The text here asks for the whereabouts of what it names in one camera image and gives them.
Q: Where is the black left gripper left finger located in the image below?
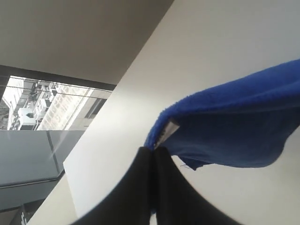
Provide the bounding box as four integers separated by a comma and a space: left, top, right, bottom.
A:
74, 147, 152, 225

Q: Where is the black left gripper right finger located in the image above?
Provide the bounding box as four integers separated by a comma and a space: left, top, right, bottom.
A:
153, 147, 237, 225

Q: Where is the blue microfiber towel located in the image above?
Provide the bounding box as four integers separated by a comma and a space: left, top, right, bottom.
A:
144, 60, 300, 169

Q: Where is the grey glass railing panel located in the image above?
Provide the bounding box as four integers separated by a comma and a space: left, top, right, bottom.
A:
0, 130, 84, 225

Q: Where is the building outside window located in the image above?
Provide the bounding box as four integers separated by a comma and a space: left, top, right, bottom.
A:
0, 75, 111, 131

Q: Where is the dark window frame post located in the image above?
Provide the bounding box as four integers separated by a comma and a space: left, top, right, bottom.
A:
0, 65, 116, 91

